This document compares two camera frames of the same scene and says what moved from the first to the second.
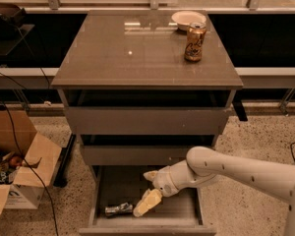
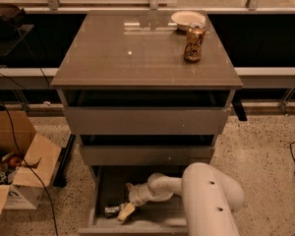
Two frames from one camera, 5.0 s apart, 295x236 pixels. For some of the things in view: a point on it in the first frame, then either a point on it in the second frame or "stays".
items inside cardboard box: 2,166 stays
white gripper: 163,181 → 137,196
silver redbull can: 123,207 stays
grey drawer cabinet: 143,88 stays
